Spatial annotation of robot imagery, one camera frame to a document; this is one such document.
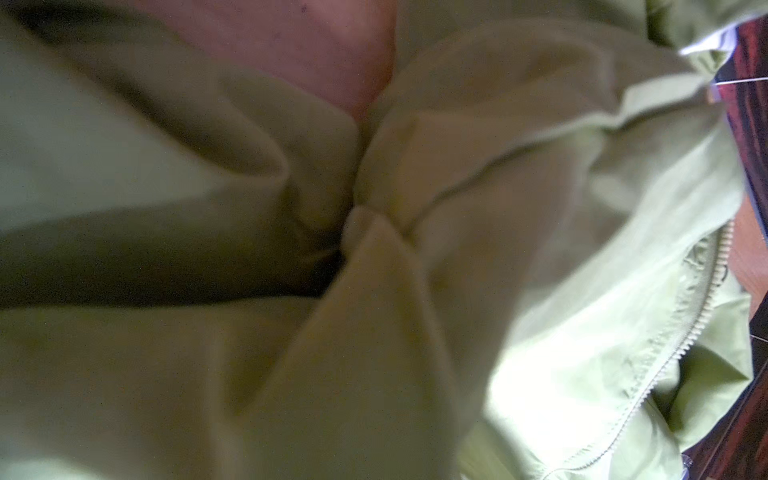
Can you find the green jacket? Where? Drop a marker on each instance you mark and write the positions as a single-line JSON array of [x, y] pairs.
[[516, 267]]

